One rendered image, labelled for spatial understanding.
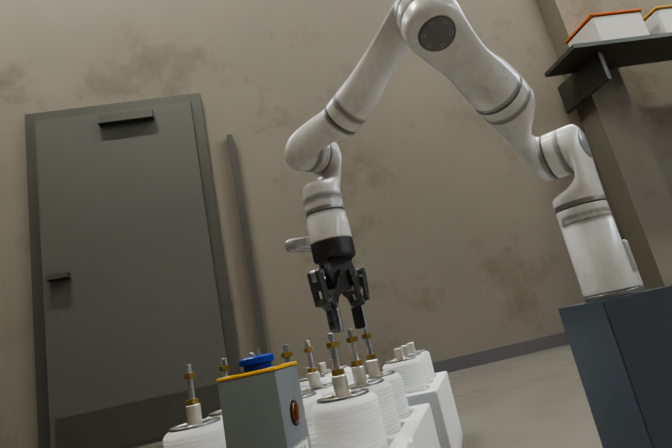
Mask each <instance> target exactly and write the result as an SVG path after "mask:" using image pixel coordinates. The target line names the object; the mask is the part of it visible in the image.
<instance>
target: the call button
mask: <svg viewBox="0 0 672 448"><path fill-rule="evenodd" d="M273 360H274V354H272V353H267V354H262V355H257V356H252V357H248V358H244V359H241V360H240V361H239V366H240V367H243V369H244V372H249V371H254V370H258V369H263V368H267V367H271V366H272V364H271V361H273Z"/></svg>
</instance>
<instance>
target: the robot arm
mask: <svg viewBox="0 0 672 448"><path fill-rule="evenodd" d="M410 49H411V50H412V51H413V52H415V53H416V54H417V55H418V56H420V57H421V58H422V59H424V60H425V61H426V62H428V63H429V64H430V65H432V66H433V67H434V68H436V69H437V70H438V71H440V72H441V73H442V74H443V75H445V76H446V77H447V78H448V79H449V80H450V81H451V82H452V83H453V84H454V85H455V87H456V88H457V89H458V91H459V92H460V93H461V95H462V96H463V97H464V98H465V99H466V100H467V101H468V103H469V104H470V105H471V106H472V107H473V108H474V109H475V110H476V111H477V112H478V113H479V114H480V115H481V116H482V117H483V118H484V119H485V120H486V121H487V122H488V123H489V124H490V125H491V126H493V127H494V128H495V129H496V130H497V131H498V132H499V133H500V134H501V135H502V136H503V137H504V138H505V139H506V140H507V141H508V142H509V143H510V144H511V145H512V147H513V148H514V149H515V150H516V151H517V153H518V154H519V155H520V156H521V158H522V159H523V160H524V161H525V163H526V164H527V165H528V166H529V168H530V169H531V170H532V171H533V172H534V173H535V175H536V176H538V177H539V178H540V179H542V180H544V181H554V180H557V179H560V178H563V177H566V176H568V175H571V174H574V179H573V181H572V183H571V184H570V185H569V186H568V188H567V189H566V190H565V191H563V192H562V193H561V194H560V195H558V196H557V197H556V198H555V199H554V200H553V208H554V211H555V214H556V217H557V220H558V223H559V226H560V229H561V232H562V235H563V238H564V241H565V244H566V246H567V249H568V252H569V255H570V258H571V261H572V264H573V267H574V270H575V273H576V276H577V279H578V282H579V285H580V288H581V291H582V294H583V297H584V300H585V303H589V302H595V301H600V300H605V299H610V298H615V297H620V296H625V295H629V294H634V293H638V292H641V291H646V290H645V287H644V285H643V282H642V279H641V277H640V274H639V271H638V268H637V266H636V263H635V260H634V258H633V255H632V252H631V250H630V247H629V244H628V242H627V240H625V239H623V240H621V237H620V234H619V232H618V229H617V226H616V224H615V221H614V218H613V216H612V213H611V210H610V208H609V205H608V202H607V199H606V197H605V194H604V191H603V188H602V185H601V182H600V179H599V176H598V173H597V170H596V167H595V164H594V160H593V157H592V153H591V150H590V145H589V144H588V141H587V139H586V136H585V134H584V133H583V132H582V130H581V129H580V128H579V127H578V126H576V125H573V124H570V125H567V126H564V127H561V128H559V129H557V130H554V131H552V132H550V133H547V134H545V135H542V136H540V137H534V136H533V135H532V123H533V118H534V113H535V96H534V92H533V90H532V89H531V87H530V86H529V85H528V84H527V82H526V81H525V80H524V79H523V78H522V77H521V75H520V74H519V73H518V72H517V71H516V70H515V69H514V68H513V67H512V66H511V65H510V64H509V63H507V62H506V61H505V60H503V59H502V58H500V57H498V56H497V55H495V54H493V53H492V52H491V51H489V50H488V49H487V48H486V47H485V45H484V44H483V43H482V42H481V40H480V39H479V37H478V36H477V34H476V33H475V32H474V30H473V29H472V27H471V26H470V24H469V22H468V21H467V19H466V17H465V16H464V14H463V12H462V10H461V8H460V6H459V5H458V3H457V1H456V0H395V2H394V4H393V6H392V7H391V9H390V11H389V13H388V15H387V17H386V18H385V20H384V22H383V24H382V26H381V27H380V29H379V31H378V32H377V34H376V36H375V37H374V39H373V41H372V42H371V44H370V46H369V47H368V49H367V51H366V52H365V54H364V55H363V57H362V58H361V60H360V61H359V63H358V64H357V66H356V67H355V69H354V70H353V72H352V73H351V74H350V76H349V77H348V79H347V80H346V81H345V83H344V84H343V85H342V86H341V88H340V89H339V90H338V91H337V93H336V94H335V95H334V96H333V98H332V99H331V100H330V101H329V103H328V104H327V105H326V107H325V108H324V109H323V111H321V112H320V113H319V114H317V115H316V116H314V117H313V118H311V119H310V120H309V121H308V122H306V123H305V124H304V125H302V126H301V127H300V128H298V129H297V130H296V131H295V132H294V133H293V134H292V135H291V137H290V138H289V140H288V142H287V144H286V147H285V159H286V162H287V164H288V165H289V166H290V167H291V168H293V169H295V170H299V171H307V172H314V173H315V181H314V182H311V183H309V184H307V185H306V186H305V187H304V188H303V191H302V198H303V203H304V208H305V213H306V218H307V230H308V236H305V237H301V238H292V239H288V240H287V241H286V242H285V246H286V251H287V252H312V256H313V261H314V263H315V264H316V265H319V269H316V270H313V271H310V272H308V273H307V277H308V281H309V284H310V288H311V292H312V296H313V299H314V303H315V306H316V307H317V308H319V307H320V308H323V310H325V311H326V315H327V320H328V325H329V328H330V331H331V333H332V332H333V333H334V334H335V333H340V332H343V324H342V319H341V314H340V309H339V308H338V309H337V307H338V303H339V296H340V295H341V293H342V295H343V296H344V297H346V298H347V299H348V301H349V303H350V305H351V306H352V307H353V308H351V311H352V315H353V320H354V325H355V328H356V329H361V328H365V327H367V319H366V315H365V310H364V304H365V302H366V301H367V300H369V299H370V295H369V289H368V282H367V276H366V270H365V268H364V267H362V268H359V269H356V268H355V267H354V265H353V263H352V258H353V257H354V256H355V254H356V252H355V248H354V243H353V239H352V234H351V230H350V225H349V221H348V218H347V216H346V213H345V209H344V204H343V200H342V195H341V192H340V183H341V152H340V149H339V147H338V145H337V143H336V142H339V141H346V140H348V139H350V138H351V137H352V136H353V135H354V134H355V133H356V132H357V130H358V129H359V128H360V127H361V126H362V125H363V124H364V122H365V121H366V120H367V119H368V118H369V117H370V115H371V114H372V113H373V111H374V110H375V108H376V107H377V105H378V103H379V102H380V100H381V98H382V96H383V94H384V92H385V89H386V87H387V85H388V83H389V81H390V79H391V77H392V75H393V73H394V71H395V69H396V68H397V66H398V64H399V63H400V61H401V60H402V58H403V57H404V56H405V54H406V53H407V52H408V51H409V50H410ZM352 286H353V288H352ZM351 288H352V289H351ZM361 288H363V295H362V294H361V292H360V290H361ZM319 291H321V293H322V297H323V299H320V296H319ZM352 295H355V299H354V297H353V296H352ZM330 298H332V300H330Z"/></svg>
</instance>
